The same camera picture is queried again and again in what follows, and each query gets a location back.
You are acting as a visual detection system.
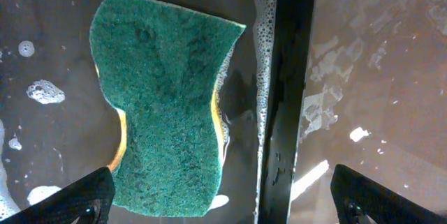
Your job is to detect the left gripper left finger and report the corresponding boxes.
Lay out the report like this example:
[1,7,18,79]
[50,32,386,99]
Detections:
[1,167,115,224]

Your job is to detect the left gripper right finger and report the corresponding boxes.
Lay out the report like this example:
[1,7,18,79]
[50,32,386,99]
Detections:
[330,164,446,224]

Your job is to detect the green and yellow sponge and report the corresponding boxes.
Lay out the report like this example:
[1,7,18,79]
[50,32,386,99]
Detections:
[89,0,245,218]

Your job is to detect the small black tray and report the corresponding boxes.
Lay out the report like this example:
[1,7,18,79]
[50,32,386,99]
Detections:
[0,0,318,224]

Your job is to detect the brown plastic serving tray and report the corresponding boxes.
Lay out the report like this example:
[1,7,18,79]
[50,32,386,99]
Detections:
[288,0,446,223]

